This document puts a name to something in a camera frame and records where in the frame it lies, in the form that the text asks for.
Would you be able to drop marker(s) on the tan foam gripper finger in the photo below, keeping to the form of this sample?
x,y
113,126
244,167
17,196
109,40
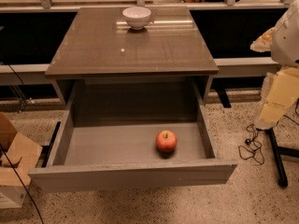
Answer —
x,y
263,42

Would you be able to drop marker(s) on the tan foam padded gripper finger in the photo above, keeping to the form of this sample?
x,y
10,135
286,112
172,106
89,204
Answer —
x,y
279,93

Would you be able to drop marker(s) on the red apple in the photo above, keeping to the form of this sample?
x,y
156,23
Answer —
x,y
166,141

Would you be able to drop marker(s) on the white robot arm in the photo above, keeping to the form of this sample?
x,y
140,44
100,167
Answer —
x,y
285,38

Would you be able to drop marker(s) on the grey cabinet with glossy top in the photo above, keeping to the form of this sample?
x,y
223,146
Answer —
x,y
99,43

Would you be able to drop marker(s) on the open grey top drawer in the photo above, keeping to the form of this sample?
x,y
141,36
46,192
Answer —
x,y
107,140

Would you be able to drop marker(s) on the black metal stand leg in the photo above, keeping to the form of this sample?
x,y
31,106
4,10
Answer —
x,y
278,152

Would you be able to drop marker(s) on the white ceramic bowl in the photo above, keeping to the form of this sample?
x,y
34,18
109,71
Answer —
x,y
137,17

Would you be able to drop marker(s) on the grey metal railing beam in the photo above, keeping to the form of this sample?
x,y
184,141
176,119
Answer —
x,y
32,74

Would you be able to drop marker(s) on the brown cardboard box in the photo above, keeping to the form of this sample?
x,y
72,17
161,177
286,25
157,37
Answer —
x,y
19,154

